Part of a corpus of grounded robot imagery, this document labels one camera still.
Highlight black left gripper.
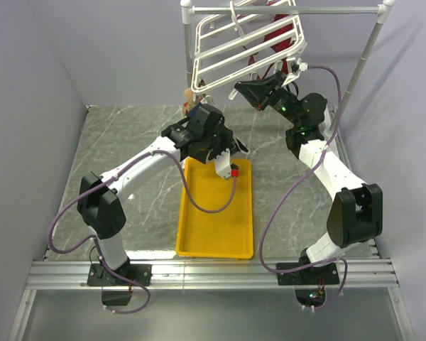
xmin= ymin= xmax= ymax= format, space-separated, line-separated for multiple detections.
xmin=202 ymin=122 xmax=236 ymax=163

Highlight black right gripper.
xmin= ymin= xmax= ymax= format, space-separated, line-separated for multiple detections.
xmin=235 ymin=72 xmax=302 ymax=128

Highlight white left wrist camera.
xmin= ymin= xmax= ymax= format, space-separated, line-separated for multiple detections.
xmin=214 ymin=148 xmax=239 ymax=180

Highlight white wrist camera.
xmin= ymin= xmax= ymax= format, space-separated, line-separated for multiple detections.
xmin=283 ymin=58 xmax=308 ymax=85
xmin=214 ymin=148 xmax=239 ymax=180

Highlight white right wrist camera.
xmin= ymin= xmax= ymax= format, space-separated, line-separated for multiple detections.
xmin=283 ymin=58 xmax=308 ymax=85

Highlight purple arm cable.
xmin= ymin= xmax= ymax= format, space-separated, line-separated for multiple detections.
xmin=48 ymin=149 xmax=239 ymax=314
xmin=258 ymin=65 xmax=349 ymax=310

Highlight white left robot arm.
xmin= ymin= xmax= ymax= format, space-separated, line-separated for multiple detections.
xmin=77 ymin=104 xmax=239 ymax=286

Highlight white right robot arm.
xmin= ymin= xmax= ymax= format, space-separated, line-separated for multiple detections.
xmin=234 ymin=71 xmax=383 ymax=285

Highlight yellow plastic tray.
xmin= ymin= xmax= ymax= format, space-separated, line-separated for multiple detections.
xmin=175 ymin=158 xmax=254 ymax=259

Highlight white clothes rack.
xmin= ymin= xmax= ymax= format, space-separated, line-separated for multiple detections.
xmin=179 ymin=0 xmax=400 ymax=157

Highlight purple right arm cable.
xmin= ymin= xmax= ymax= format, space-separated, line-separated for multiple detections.
xmin=258 ymin=65 xmax=349 ymax=310

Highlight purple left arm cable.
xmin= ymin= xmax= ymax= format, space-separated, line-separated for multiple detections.
xmin=48 ymin=149 xmax=239 ymax=314

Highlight navy blue underwear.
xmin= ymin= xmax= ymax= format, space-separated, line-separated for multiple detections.
xmin=231 ymin=136 xmax=250 ymax=155

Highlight argyle patterned sock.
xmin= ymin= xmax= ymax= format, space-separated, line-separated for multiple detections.
xmin=182 ymin=88 xmax=213 ymax=117

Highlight red bra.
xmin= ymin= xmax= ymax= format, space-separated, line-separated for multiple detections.
xmin=246 ymin=3 xmax=295 ymax=81

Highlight white clip drying hanger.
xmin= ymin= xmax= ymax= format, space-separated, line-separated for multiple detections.
xmin=187 ymin=1 xmax=307 ymax=94

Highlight aluminium mounting rail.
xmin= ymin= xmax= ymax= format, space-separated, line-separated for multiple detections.
xmin=24 ymin=259 xmax=399 ymax=291

